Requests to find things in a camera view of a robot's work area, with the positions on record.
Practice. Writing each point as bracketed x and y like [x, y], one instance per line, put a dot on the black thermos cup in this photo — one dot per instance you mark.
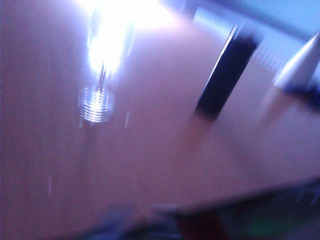
[225, 80]

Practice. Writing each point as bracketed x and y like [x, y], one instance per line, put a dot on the clear stemmed wine glass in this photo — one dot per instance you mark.
[96, 107]

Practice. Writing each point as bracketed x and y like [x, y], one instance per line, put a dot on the white slotted chair back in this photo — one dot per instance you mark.
[300, 65]

